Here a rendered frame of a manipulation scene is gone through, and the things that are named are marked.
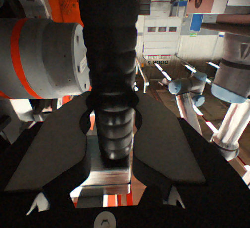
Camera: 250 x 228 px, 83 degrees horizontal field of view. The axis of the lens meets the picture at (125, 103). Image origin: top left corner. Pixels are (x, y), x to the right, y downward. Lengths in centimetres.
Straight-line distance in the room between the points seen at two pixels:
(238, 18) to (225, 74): 16
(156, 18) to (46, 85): 1346
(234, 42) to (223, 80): 12
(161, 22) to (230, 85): 1328
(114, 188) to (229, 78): 51
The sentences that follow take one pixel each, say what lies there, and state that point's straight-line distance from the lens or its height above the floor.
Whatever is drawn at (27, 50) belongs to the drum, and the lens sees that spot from 25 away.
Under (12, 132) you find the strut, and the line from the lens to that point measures 42.
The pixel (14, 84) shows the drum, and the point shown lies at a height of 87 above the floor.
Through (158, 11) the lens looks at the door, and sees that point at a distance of 1368.
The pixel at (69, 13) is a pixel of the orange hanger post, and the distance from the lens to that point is 68.
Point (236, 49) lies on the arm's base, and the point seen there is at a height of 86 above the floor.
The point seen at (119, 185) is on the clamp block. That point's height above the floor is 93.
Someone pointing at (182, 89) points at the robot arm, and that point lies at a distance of 82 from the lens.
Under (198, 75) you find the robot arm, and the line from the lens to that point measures 90.
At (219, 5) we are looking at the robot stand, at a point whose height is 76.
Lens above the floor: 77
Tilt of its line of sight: 32 degrees up
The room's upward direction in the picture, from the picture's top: 180 degrees counter-clockwise
